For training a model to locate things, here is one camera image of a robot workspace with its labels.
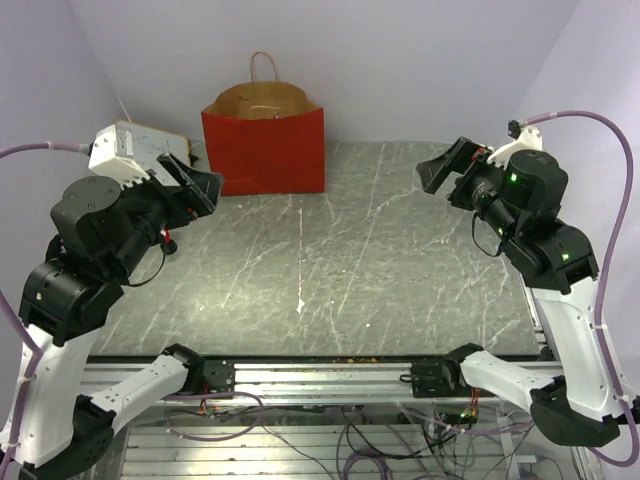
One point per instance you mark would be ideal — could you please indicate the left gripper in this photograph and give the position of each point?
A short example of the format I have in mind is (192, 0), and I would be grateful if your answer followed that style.
(200, 189)

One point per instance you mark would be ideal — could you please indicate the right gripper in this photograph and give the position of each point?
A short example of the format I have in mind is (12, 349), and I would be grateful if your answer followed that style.
(465, 156)

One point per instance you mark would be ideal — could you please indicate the red paper bag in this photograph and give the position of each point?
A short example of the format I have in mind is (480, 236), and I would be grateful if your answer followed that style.
(266, 136)

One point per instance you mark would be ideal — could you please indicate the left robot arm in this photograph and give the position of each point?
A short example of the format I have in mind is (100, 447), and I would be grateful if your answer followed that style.
(105, 226)

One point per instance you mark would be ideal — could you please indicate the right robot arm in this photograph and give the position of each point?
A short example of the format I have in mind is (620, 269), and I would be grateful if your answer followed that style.
(520, 200)

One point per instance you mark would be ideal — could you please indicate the small whiteboard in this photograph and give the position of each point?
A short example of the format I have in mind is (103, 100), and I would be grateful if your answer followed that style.
(144, 144)

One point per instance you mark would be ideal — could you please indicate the aluminium frame rail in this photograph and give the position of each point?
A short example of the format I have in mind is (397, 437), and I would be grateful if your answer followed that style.
(295, 381)

